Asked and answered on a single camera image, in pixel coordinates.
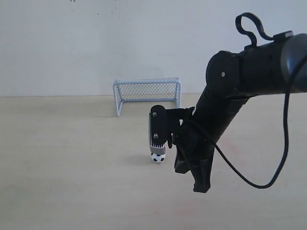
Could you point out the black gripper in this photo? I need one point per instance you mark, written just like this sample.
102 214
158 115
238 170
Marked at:
194 141

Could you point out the small black white soccer ball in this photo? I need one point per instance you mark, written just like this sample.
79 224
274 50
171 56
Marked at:
158 158

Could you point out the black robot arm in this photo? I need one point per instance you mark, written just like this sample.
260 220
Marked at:
269 65

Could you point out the miniature white soccer goal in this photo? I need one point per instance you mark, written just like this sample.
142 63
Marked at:
146 90

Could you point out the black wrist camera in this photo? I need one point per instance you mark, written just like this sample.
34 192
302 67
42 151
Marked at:
163 123

